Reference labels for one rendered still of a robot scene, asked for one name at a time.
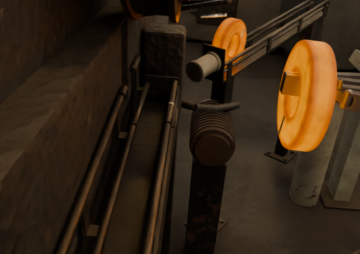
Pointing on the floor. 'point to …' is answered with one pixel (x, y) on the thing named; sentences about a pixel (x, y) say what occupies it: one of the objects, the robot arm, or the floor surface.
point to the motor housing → (207, 176)
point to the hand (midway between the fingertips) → (307, 85)
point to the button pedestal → (345, 163)
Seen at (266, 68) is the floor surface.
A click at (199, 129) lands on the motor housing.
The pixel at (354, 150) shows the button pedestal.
